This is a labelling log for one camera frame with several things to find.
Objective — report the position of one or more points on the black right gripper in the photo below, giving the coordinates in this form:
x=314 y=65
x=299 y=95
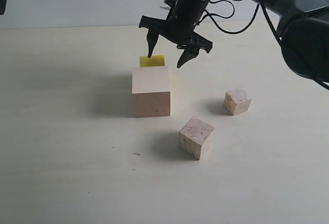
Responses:
x=178 y=28

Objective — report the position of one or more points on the yellow cube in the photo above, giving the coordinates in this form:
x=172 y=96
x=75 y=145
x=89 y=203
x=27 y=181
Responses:
x=153 y=61

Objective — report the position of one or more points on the large wooden cube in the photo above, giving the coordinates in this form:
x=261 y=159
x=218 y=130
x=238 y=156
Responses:
x=151 y=92

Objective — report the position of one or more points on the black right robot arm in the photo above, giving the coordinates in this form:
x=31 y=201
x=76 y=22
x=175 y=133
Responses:
x=302 y=32

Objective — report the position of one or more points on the small wooden cube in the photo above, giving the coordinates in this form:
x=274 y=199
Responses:
x=237 y=101

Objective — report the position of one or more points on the medium wooden cube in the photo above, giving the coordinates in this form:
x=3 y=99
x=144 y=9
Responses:
x=193 y=138

